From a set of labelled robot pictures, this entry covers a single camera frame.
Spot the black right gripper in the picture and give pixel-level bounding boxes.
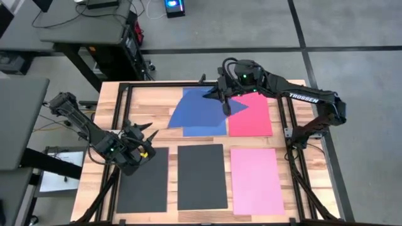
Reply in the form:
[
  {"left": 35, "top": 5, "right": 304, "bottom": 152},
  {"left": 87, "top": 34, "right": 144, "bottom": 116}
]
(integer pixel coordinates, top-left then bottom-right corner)
[{"left": 202, "top": 77, "right": 239, "bottom": 117}]

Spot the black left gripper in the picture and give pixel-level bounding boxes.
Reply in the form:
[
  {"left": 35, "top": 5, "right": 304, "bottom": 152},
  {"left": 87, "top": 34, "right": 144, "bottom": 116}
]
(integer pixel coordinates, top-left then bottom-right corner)
[{"left": 119, "top": 121, "right": 160, "bottom": 176}]

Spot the blue paper sheet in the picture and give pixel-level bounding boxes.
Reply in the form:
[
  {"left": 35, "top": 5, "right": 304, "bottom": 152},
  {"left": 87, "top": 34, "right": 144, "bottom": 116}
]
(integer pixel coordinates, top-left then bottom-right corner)
[
  {"left": 168, "top": 87, "right": 249, "bottom": 129},
  {"left": 182, "top": 87, "right": 227, "bottom": 137}
]

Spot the red paper sheet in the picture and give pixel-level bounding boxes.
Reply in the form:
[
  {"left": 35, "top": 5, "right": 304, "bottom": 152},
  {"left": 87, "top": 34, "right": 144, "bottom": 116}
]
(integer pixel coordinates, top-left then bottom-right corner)
[{"left": 227, "top": 92, "right": 273, "bottom": 137}]

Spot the black paper sheet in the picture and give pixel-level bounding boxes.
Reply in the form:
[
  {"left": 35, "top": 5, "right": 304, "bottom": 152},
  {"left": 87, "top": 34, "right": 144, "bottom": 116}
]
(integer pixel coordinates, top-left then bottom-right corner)
[
  {"left": 177, "top": 144, "right": 229, "bottom": 211},
  {"left": 116, "top": 147, "right": 170, "bottom": 213}
]

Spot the pink paper sheet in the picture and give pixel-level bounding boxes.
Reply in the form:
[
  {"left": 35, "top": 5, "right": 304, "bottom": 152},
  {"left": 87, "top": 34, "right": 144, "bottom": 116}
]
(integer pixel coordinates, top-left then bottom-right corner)
[{"left": 230, "top": 148, "right": 286, "bottom": 216}]

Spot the black computer tower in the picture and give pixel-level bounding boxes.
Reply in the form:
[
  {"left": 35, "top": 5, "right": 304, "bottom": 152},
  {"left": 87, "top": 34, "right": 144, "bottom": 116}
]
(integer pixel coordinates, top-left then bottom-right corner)
[{"left": 85, "top": 12, "right": 150, "bottom": 82}]

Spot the black device blue light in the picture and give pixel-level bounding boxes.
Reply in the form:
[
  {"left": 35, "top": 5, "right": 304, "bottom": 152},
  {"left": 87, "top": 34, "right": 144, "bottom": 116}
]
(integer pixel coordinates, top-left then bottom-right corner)
[{"left": 164, "top": 0, "right": 186, "bottom": 19}]

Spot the red box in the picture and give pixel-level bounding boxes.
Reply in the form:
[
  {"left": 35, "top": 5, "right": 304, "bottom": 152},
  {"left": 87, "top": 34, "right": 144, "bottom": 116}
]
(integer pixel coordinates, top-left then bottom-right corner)
[{"left": 134, "top": 19, "right": 144, "bottom": 45}]

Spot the black desk foot beam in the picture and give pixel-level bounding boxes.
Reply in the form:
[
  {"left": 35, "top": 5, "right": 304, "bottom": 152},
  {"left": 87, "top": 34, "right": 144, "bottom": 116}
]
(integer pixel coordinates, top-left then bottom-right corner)
[{"left": 20, "top": 147, "right": 83, "bottom": 180}]

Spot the white board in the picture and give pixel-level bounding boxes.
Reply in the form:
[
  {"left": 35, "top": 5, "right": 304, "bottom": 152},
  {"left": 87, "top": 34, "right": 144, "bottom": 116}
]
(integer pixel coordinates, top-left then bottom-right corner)
[{"left": 39, "top": 151, "right": 85, "bottom": 193}]

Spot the standing desk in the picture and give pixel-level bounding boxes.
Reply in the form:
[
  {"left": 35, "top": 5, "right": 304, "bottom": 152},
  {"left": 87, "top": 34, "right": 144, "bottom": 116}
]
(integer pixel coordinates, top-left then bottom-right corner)
[{"left": 0, "top": 0, "right": 134, "bottom": 94}]

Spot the grey desk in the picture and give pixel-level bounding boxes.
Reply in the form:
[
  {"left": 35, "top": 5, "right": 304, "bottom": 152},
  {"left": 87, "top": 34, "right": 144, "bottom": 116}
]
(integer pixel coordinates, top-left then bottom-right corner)
[
  {"left": 0, "top": 77, "right": 51, "bottom": 172},
  {"left": 0, "top": 167, "right": 35, "bottom": 226}
]

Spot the black flat box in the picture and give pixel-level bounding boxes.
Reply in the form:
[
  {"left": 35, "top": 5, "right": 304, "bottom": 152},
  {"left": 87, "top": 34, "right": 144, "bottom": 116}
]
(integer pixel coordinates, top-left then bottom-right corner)
[{"left": 86, "top": 0, "right": 120, "bottom": 10}]

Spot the dark grey storage box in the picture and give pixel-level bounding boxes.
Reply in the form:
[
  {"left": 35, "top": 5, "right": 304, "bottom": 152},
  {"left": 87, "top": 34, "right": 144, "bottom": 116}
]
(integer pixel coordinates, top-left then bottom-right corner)
[{"left": 0, "top": 50, "right": 35, "bottom": 76}]

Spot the black desk equipment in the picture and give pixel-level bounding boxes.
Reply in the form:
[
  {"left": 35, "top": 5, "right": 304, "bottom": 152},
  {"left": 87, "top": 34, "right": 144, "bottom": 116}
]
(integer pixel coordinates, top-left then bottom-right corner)
[{"left": 32, "top": 0, "right": 54, "bottom": 13}]

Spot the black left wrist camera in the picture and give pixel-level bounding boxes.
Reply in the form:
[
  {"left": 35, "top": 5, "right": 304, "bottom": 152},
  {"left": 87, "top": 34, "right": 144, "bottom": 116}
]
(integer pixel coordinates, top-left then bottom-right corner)
[{"left": 125, "top": 134, "right": 145, "bottom": 156}]

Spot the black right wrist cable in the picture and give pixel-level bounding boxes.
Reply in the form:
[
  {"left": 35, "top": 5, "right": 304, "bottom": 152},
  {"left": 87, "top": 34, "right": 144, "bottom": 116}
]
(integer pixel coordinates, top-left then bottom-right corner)
[{"left": 221, "top": 57, "right": 240, "bottom": 82}]

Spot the black table frame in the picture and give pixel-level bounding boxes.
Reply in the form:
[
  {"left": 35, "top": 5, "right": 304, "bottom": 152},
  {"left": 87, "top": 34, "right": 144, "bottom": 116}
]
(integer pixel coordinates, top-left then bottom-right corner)
[{"left": 70, "top": 80, "right": 343, "bottom": 226}]

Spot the yellow floor cable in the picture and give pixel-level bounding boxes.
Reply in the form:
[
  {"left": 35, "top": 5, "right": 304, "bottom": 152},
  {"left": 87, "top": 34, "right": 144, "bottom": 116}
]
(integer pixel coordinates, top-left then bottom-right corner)
[{"left": 33, "top": 110, "right": 95, "bottom": 132}]

